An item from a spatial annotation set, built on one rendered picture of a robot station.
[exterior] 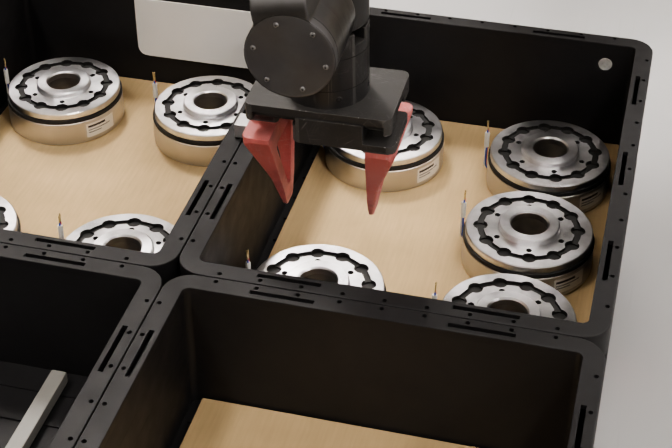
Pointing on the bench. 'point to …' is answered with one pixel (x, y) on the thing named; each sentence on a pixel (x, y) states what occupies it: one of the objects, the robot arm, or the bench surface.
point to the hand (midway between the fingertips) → (330, 194)
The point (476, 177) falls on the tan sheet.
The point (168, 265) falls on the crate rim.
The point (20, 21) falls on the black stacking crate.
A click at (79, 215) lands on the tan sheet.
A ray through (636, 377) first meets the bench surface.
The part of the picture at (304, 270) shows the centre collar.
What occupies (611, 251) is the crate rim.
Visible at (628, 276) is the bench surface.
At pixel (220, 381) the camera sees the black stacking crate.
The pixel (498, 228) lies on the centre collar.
